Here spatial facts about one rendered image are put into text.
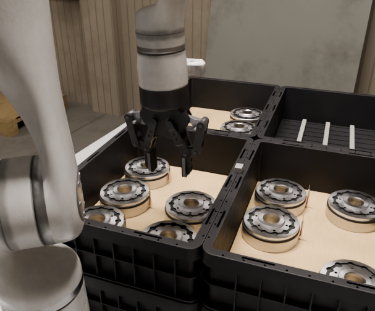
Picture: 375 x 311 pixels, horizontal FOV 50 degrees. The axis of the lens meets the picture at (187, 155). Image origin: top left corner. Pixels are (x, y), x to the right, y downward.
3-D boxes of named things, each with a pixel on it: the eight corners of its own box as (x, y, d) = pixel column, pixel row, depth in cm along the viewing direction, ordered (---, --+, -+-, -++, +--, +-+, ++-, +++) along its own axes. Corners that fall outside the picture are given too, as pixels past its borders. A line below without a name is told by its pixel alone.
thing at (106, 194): (138, 210, 78) (138, 208, 78) (91, 202, 81) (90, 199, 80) (156, 184, 87) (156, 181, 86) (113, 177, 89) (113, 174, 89)
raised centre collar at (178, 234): (174, 250, 67) (174, 247, 67) (149, 242, 69) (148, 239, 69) (187, 234, 71) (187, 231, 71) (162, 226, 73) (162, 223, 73)
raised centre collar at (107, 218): (103, 231, 72) (103, 228, 71) (78, 227, 73) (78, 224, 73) (115, 215, 76) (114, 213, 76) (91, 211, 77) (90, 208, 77)
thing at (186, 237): (181, 268, 64) (181, 265, 64) (128, 248, 68) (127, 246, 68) (207, 231, 72) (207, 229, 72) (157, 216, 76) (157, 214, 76)
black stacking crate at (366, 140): (389, 208, 87) (403, 161, 82) (252, 183, 96) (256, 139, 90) (379, 135, 120) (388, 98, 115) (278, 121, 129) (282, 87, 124)
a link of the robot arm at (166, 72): (207, 71, 66) (207, 32, 63) (182, 93, 57) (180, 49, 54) (156, 68, 69) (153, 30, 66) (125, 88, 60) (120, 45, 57)
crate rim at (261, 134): (401, 169, 82) (404, 158, 81) (254, 147, 91) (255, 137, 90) (387, 104, 116) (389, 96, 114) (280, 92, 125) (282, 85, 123)
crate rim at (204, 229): (198, 264, 58) (198, 251, 57) (25, 221, 67) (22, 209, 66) (254, 147, 91) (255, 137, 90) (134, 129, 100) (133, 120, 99)
